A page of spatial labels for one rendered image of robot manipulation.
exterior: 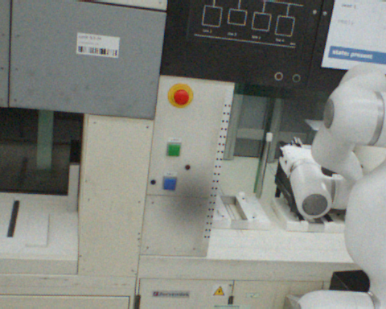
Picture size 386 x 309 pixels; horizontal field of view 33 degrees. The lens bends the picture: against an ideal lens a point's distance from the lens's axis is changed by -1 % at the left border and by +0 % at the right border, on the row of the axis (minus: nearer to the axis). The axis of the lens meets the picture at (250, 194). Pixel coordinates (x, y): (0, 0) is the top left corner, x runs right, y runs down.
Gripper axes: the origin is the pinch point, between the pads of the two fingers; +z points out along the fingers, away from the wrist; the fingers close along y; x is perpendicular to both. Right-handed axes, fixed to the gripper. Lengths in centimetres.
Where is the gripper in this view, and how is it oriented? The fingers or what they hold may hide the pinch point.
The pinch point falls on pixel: (296, 145)
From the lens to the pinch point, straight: 181.7
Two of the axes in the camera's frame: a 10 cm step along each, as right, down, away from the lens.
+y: 9.7, 1.6, 1.9
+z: -0.8, -5.2, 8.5
